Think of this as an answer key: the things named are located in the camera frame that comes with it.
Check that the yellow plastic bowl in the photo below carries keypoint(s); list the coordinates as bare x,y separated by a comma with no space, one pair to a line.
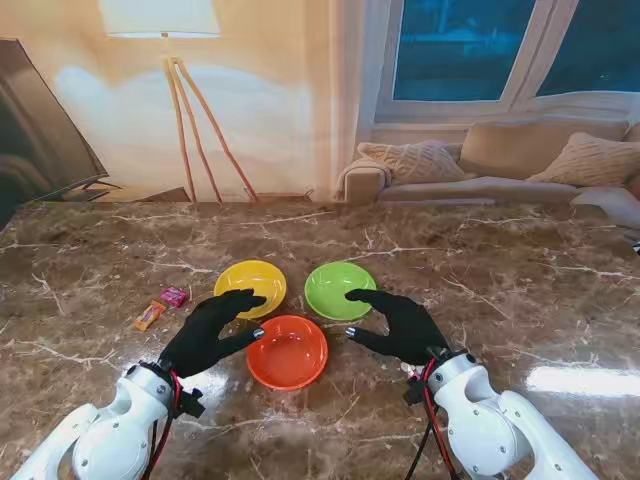
240,276

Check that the flat screen television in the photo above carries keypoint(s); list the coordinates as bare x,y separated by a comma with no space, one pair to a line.
30,125

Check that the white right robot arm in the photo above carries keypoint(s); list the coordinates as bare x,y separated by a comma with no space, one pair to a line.
490,425

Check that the orange plastic bowl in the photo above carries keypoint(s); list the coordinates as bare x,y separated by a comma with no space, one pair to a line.
287,357

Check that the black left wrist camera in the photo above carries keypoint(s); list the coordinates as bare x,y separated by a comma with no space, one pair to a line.
192,402

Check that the white framed window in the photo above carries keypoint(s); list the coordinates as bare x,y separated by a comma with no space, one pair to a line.
450,50

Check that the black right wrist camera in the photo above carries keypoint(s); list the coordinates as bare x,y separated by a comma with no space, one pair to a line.
412,392

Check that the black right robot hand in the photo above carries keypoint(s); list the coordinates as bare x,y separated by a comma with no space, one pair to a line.
410,330

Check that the light sheer curtain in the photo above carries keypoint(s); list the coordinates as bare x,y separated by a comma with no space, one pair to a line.
360,75

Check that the cream knitted pillow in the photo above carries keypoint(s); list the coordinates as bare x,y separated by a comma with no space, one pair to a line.
415,162
590,160

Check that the green plastic bowl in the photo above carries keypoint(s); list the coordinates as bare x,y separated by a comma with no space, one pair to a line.
327,290

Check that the beige sofa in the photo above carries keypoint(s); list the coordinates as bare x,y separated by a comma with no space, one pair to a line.
525,145

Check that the wooden tripod floor lamp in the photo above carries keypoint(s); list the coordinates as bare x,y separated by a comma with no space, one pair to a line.
160,17

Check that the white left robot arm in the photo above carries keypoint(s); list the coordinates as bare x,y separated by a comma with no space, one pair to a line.
120,435

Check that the pink candy packet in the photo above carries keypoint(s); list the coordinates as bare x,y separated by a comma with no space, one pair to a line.
174,295

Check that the orange candy bar wrapper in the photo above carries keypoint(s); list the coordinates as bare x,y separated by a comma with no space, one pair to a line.
149,316

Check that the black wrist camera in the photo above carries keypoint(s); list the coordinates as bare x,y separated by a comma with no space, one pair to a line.
412,392
192,402

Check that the black white striped object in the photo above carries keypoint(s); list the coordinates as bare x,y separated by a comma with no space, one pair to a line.
636,248

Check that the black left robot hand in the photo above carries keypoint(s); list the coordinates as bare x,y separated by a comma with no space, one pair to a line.
200,335

